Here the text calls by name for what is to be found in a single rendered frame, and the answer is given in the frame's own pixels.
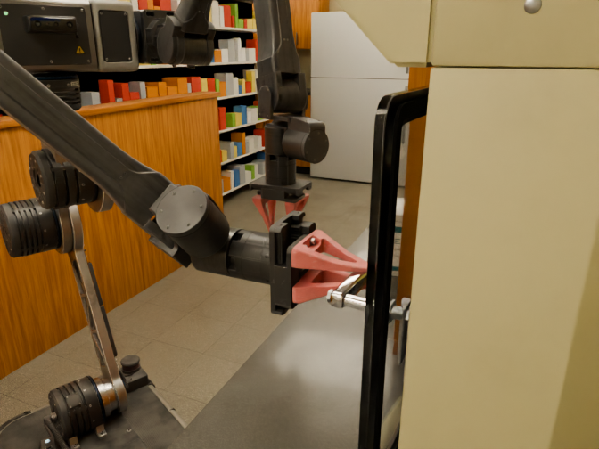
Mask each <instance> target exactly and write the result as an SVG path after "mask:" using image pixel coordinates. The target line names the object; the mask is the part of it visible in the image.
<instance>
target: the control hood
mask: <svg viewBox="0 0 599 449"><path fill-rule="evenodd" d="M335 1H336V2H337V4H338V5H339V6H340V7H341V8H342V9H343V11H344V12H345V13H346V14H347V15H348V16H349V17H350V18H351V19H352V20H353V21H354V22H355V24H356V25H357V26H358V27H359V28H360V29H361V31H362V32H363V33H364V34H365V35H366V36H367V38H368V39H369V40H370V41H371V42H372V43H373V45H374V46H375V47H376V48H377V49H378V50H379V52H380V53H381V54H382V55H383V56H384V57H385V59H386V60H387V61H388V62H389V63H395V65H396V66H397V67H420V68H427V67H432V64H431V56H432V46H433V36H434V25H435V14H436V4H437V0H335Z"/></svg>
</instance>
